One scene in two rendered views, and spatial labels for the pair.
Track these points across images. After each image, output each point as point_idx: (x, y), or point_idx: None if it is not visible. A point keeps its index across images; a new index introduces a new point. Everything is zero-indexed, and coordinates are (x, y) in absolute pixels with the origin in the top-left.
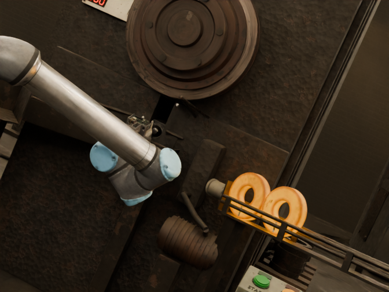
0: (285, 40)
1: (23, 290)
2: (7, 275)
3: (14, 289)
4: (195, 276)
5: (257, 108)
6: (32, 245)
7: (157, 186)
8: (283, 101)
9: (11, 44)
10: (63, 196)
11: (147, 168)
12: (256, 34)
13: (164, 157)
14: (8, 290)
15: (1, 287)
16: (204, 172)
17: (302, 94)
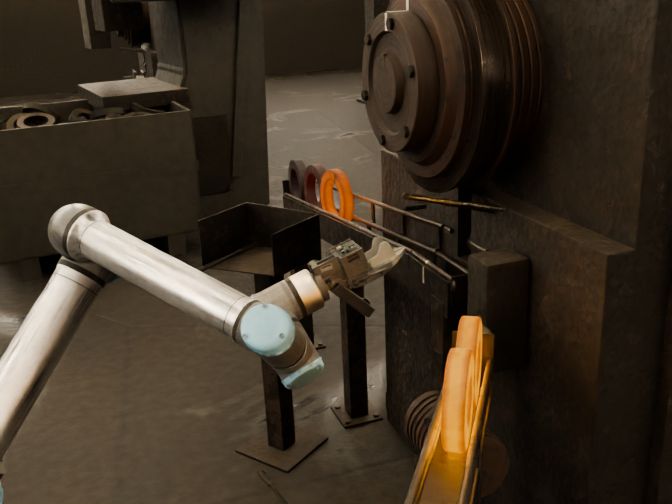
0: (579, 22)
1: (403, 477)
2: (406, 453)
3: (389, 476)
4: (548, 489)
5: (574, 170)
6: None
7: (279, 363)
8: (602, 145)
9: (55, 216)
10: (423, 351)
11: (236, 340)
12: (479, 45)
13: (245, 321)
14: (378, 477)
15: (372, 471)
16: (479, 311)
17: (626, 121)
